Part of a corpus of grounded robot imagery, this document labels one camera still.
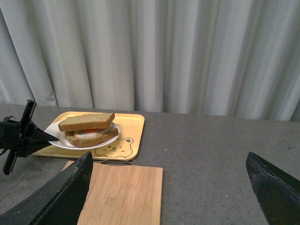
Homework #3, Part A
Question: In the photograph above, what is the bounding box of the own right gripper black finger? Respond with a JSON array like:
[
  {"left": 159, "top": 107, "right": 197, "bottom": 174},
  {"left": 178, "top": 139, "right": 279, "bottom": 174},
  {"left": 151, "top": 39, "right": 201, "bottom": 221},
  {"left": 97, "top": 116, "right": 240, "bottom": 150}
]
[{"left": 246, "top": 152, "right": 300, "bottom": 225}]

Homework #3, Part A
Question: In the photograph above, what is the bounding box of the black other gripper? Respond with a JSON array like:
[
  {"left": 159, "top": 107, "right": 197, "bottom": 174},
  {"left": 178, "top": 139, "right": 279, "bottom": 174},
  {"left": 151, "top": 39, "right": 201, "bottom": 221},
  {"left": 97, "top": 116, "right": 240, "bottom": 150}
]
[{"left": 0, "top": 100, "right": 93, "bottom": 225}]

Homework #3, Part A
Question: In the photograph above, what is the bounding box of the bread slice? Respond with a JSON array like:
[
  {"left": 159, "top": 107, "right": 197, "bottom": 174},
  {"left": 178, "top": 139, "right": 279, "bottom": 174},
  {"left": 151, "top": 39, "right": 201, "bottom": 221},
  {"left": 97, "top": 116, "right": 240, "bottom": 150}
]
[{"left": 58, "top": 112, "right": 115, "bottom": 132}]

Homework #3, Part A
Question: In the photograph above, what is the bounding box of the white round plate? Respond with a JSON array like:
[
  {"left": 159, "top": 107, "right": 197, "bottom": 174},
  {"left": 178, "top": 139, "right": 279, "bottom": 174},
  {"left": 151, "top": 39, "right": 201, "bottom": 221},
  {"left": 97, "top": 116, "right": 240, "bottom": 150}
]
[{"left": 45, "top": 121, "right": 119, "bottom": 150}]

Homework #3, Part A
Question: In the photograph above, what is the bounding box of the grey curtain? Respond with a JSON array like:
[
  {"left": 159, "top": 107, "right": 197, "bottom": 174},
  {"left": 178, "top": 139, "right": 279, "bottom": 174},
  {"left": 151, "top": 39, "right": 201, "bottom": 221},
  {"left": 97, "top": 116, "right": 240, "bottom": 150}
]
[{"left": 0, "top": 0, "right": 300, "bottom": 121}]

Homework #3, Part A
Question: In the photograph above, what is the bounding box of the bamboo cutting board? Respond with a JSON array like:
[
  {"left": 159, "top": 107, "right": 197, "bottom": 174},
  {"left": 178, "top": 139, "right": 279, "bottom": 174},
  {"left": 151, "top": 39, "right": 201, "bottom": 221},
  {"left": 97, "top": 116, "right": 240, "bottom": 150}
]
[{"left": 78, "top": 163, "right": 163, "bottom": 225}]

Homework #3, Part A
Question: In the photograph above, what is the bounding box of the yellow bear tray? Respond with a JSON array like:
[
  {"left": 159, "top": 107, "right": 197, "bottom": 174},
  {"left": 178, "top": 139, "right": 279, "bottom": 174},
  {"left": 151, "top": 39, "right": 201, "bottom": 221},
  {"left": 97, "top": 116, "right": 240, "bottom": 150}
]
[{"left": 33, "top": 112, "right": 145, "bottom": 161}]

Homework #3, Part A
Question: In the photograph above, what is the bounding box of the fried egg toy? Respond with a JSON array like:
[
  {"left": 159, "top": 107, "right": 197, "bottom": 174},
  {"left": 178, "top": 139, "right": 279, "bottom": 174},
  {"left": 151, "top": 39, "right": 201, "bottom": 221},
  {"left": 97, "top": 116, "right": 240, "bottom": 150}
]
[{"left": 73, "top": 127, "right": 111, "bottom": 139}]

